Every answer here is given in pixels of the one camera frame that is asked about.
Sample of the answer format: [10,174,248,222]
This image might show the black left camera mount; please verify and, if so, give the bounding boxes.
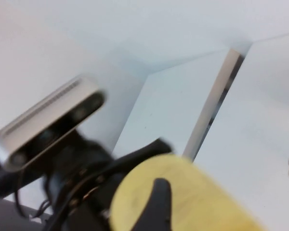
[0,154,48,200]

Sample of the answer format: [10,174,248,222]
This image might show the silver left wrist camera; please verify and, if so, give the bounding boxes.
[0,76,108,172]

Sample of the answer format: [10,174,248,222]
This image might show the white side table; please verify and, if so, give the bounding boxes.
[113,47,245,159]

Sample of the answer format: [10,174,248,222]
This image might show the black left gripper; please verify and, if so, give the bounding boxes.
[48,131,121,231]

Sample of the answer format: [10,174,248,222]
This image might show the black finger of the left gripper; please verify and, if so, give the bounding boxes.
[105,137,173,179]
[131,178,172,231]

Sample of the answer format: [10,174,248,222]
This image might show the yellow plastic cup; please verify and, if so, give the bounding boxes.
[109,154,268,231]

